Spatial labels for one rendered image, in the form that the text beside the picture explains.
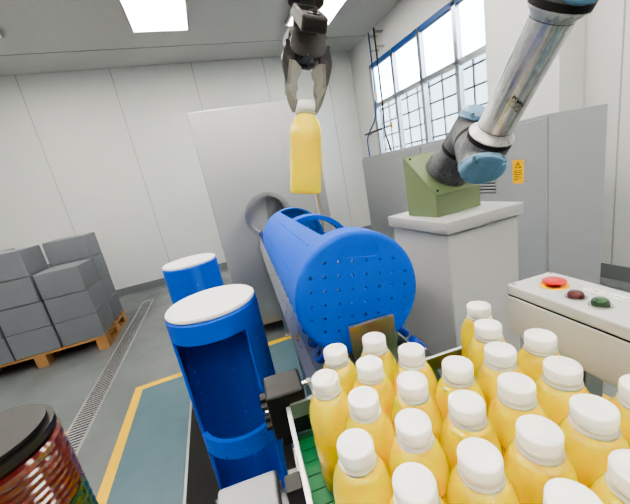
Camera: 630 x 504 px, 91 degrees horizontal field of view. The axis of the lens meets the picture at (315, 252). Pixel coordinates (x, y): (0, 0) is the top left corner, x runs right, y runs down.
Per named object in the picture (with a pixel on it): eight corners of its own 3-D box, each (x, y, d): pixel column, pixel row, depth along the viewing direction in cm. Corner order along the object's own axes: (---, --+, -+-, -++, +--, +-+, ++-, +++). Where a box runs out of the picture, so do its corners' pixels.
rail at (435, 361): (480, 352, 63) (479, 339, 63) (483, 354, 63) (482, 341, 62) (292, 416, 56) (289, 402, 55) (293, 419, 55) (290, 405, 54)
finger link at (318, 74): (321, 116, 69) (316, 70, 67) (330, 112, 64) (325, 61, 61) (308, 117, 69) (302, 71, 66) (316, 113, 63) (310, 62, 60)
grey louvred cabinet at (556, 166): (410, 261, 418) (398, 151, 383) (598, 321, 218) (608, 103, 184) (375, 272, 402) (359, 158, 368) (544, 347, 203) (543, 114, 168)
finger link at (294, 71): (289, 116, 67) (297, 70, 66) (296, 111, 62) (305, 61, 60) (275, 112, 66) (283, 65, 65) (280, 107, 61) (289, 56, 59)
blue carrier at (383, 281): (321, 262, 157) (320, 206, 151) (414, 346, 74) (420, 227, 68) (264, 266, 150) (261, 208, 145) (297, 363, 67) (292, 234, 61)
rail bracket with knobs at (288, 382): (315, 406, 64) (305, 363, 62) (324, 432, 58) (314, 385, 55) (268, 422, 63) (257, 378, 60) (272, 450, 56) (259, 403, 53)
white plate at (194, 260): (224, 251, 176) (225, 253, 176) (187, 254, 187) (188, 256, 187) (190, 267, 151) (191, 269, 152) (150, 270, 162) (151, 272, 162)
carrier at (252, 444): (227, 499, 127) (243, 572, 102) (163, 305, 106) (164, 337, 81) (290, 461, 138) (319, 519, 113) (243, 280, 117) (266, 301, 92)
